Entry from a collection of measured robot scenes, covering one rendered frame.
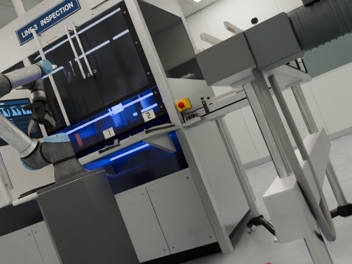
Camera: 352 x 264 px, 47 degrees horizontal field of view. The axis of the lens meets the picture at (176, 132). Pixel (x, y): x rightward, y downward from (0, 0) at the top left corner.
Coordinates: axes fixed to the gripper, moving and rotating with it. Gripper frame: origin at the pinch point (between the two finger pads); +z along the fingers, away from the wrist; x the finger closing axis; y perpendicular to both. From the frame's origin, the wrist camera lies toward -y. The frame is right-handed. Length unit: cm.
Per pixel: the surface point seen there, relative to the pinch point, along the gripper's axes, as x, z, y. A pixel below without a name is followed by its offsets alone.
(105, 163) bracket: 1, -6, 77
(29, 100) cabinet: 40, -66, 57
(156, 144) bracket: -44, 6, 53
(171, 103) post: -58, -23, 63
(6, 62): 54, -108, 57
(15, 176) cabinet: 51, -8, 49
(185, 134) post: -60, -2, 72
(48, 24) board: 7, -111, 43
